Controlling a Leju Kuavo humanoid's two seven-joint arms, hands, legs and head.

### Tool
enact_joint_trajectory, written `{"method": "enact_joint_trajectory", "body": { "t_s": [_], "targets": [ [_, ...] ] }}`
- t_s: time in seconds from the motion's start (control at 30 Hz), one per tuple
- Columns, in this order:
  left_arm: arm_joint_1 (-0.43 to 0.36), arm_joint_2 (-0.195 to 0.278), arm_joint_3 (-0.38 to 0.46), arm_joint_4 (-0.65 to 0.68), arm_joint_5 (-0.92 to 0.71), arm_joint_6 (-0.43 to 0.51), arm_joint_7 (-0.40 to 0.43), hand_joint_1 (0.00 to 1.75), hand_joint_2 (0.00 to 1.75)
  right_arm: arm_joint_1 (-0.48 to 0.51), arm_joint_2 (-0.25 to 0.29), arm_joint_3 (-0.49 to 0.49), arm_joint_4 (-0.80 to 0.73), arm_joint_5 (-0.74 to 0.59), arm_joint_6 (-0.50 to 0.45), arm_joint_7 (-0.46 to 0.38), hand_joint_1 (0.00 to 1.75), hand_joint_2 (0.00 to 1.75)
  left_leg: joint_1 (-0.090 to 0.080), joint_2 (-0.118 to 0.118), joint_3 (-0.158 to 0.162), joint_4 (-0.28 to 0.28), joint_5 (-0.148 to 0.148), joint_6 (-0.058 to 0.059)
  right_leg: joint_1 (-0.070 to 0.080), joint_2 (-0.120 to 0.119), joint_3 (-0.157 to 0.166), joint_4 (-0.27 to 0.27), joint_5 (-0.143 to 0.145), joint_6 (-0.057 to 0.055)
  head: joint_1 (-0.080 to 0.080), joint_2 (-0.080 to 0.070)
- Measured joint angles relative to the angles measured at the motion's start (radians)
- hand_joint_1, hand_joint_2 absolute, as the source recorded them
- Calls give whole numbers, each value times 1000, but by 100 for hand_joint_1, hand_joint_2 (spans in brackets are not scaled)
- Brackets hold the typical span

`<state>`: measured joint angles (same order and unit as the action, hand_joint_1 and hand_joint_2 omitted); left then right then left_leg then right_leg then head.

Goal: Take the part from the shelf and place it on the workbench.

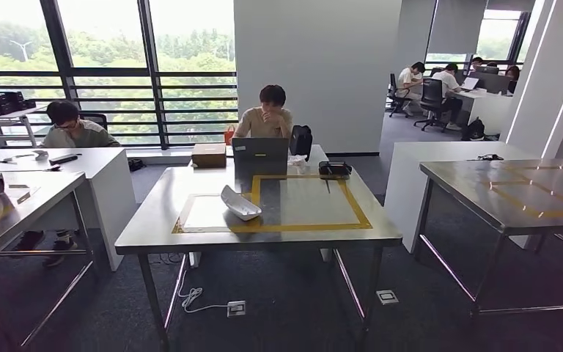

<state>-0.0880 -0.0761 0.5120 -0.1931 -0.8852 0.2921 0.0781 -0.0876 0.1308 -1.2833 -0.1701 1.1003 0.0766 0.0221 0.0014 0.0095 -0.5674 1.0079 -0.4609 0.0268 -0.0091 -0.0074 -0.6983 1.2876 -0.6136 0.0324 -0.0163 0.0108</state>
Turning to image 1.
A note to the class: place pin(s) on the white plastic car part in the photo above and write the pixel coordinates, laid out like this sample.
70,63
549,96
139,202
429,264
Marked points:
240,206

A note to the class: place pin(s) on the steel workbench yellow tape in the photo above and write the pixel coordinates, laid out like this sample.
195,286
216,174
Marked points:
310,204

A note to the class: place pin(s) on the clear plastic bag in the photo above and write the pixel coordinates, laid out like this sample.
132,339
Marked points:
298,160

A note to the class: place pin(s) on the dark grey laptop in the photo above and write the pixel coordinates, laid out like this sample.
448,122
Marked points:
259,149

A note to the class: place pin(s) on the black upright bag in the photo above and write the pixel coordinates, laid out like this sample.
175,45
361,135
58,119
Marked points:
301,141

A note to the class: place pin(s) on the black controller with antennas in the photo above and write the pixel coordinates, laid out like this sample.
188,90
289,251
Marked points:
335,169

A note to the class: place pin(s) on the person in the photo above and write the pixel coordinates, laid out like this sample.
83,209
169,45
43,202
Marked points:
264,124
444,82
408,77
77,138
512,75
477,61

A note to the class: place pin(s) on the orange bag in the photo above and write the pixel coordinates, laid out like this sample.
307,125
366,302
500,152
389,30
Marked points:
228,136

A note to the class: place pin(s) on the cardboard box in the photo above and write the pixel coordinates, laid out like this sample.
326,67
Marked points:
208,155

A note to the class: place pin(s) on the floor socket plate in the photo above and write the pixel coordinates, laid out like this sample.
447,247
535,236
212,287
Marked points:
236,308
387,297

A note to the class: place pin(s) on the black office chair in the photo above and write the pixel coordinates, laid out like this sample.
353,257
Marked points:
97,119
393,90
432,92

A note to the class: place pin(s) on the black gear pile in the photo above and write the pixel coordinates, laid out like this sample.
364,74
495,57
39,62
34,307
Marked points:
137,165

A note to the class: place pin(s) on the black backpack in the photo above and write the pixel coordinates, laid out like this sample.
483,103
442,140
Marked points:
473,130

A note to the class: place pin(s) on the steel table yellow tape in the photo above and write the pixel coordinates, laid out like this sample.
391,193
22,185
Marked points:
480,194

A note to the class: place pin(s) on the white laptop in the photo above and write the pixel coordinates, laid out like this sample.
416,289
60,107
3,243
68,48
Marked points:
470,83

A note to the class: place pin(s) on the white office desk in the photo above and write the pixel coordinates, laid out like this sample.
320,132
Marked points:
490,111

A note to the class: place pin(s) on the black handheld remote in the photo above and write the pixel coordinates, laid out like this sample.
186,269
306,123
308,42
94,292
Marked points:
63,159

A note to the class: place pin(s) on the grey desk partition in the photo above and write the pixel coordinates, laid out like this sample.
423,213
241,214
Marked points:
490,82

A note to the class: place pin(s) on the grey roller blind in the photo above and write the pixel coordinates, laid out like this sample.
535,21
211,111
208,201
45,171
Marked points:
456,26

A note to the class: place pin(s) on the small white table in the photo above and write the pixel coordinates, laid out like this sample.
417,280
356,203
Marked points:
29,114

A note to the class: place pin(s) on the black window frame railing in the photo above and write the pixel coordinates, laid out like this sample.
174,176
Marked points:
153,73

